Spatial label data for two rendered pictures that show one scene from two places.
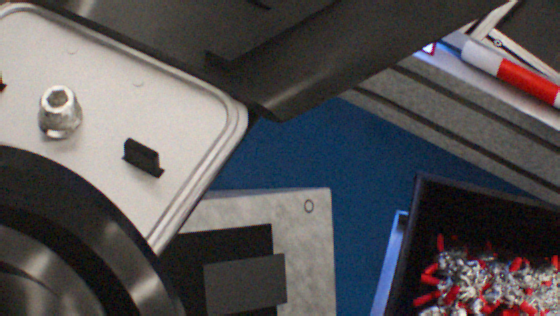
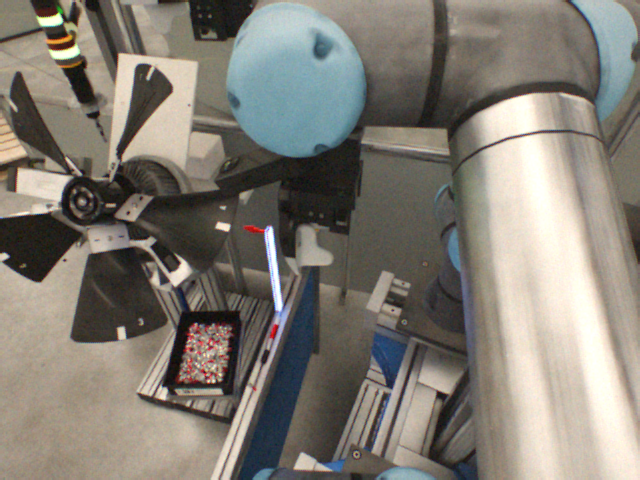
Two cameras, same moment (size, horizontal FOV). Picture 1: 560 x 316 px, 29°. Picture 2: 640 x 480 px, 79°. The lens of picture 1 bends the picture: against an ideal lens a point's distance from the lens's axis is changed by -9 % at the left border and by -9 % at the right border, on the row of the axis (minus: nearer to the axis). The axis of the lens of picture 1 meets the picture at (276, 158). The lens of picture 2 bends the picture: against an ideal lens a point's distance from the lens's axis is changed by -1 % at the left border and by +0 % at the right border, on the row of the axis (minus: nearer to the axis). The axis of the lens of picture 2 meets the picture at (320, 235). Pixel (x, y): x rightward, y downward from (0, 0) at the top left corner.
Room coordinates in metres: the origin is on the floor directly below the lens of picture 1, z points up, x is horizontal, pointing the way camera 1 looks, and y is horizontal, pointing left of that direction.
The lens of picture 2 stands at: (0.50, -0.73, 1.83)
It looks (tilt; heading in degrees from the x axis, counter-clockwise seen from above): 46 degrees down; 80
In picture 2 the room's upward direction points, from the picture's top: straight up
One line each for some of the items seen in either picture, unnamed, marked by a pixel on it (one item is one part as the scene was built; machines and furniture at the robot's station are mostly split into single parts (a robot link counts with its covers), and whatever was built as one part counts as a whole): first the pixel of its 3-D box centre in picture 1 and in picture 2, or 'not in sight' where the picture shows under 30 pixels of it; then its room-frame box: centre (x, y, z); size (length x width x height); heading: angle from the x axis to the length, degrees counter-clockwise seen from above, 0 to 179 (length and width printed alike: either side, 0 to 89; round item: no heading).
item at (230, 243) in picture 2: not in sight; (231, 246); (0.30, 0.61, 0.42); 0.04 x 0.04 x 0.83; 66
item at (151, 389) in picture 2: not in sight; (212, 347); (0.14, 0.30, 0.04); 0.62 x 0.45 x 0.08; 66
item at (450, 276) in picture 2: not in sight; (473, 257); (0.91, -0.26, 1.20); 0.13 x 0.12 x 0.14; 75
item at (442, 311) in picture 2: not in sight; (459, 293); (0.91, -0.26, 1.09); 0.15 x 0.15 x 0.10
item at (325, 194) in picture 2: not in sight; (319, 171); (0.56, -0.39, 1.57); 0.09 x 0.08 x 0.12; 156
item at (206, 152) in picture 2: not in sight; (197, 154); (0.25, 0.67, 0.92); 0.17 x 0.16 x 0.11; 66
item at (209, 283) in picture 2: not in sight; (200, 257); (0.20, 0.42, 0.58); 0.09 x 0.05 x 1.15; 156
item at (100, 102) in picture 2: not in sight; (78, 78); (0.18, 0.07, 1.50); 0.09 x 0.07 x 0.10; 101
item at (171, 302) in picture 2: not in sight; (181, 318); (0.10, 0.21, 0.46); 0.09 x 0.05 x 0.91; 156
